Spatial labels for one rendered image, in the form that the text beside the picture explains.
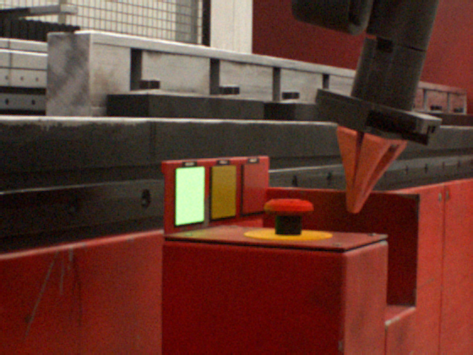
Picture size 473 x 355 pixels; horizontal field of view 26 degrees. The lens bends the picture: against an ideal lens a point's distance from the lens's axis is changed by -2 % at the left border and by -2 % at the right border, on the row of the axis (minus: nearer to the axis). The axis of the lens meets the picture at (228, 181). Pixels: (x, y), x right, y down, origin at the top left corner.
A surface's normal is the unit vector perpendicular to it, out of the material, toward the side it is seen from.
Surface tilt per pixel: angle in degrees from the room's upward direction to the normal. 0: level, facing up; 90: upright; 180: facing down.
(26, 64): 90
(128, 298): 90
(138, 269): 90
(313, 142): 90
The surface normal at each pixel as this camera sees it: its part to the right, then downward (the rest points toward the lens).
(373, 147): -0.50, 0.38
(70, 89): -0.45, 0.04
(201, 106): 0.90, 0.04
